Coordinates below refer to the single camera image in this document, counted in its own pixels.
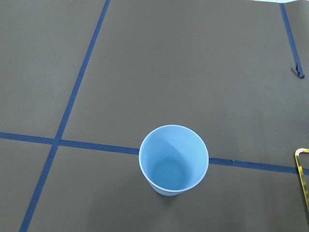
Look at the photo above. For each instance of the gold wire cup holder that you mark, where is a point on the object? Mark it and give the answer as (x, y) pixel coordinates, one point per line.
(301, 175)

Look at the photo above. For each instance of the light blue plastic cup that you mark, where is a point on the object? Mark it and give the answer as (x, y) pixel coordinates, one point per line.
(173, 159)

